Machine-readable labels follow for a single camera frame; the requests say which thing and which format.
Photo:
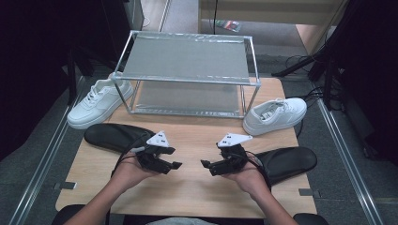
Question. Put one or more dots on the colourful packet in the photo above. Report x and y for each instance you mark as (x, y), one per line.
(230, 25)

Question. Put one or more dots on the light wooden furniture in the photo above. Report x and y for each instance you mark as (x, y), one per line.
(266, 12)

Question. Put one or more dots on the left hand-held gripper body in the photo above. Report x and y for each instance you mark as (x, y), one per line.
(150, 156)

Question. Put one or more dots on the grey cabinet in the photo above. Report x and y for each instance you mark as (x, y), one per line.
(134, 14)

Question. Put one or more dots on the black upright stand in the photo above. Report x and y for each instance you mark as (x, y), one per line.
(72, 78)

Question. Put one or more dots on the metal frame shoe rack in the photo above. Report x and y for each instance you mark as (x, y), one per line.
(187, 56)

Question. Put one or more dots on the black tripod stand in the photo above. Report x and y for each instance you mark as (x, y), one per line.
(300, 64)

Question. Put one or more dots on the black slipper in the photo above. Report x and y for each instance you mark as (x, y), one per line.
(291, 161)
(112, 136)

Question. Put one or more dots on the person's right hand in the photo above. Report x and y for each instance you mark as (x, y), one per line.
(252, 179)

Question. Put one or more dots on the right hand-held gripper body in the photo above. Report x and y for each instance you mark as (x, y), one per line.
(234, 157)

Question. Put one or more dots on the white sneaker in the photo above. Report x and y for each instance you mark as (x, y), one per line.
(275, 115)
(100, 104)

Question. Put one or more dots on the person's left hand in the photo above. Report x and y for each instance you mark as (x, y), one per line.
(130, 173)

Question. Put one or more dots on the person's grey clothing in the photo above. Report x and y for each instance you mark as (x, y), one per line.
(181, 222)

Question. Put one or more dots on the metal floor rail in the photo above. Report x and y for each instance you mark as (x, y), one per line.
(40, 165)
(347, 156)

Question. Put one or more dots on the grey table bracket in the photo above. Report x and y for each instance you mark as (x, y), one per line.
(65, 185)
(308, 192)

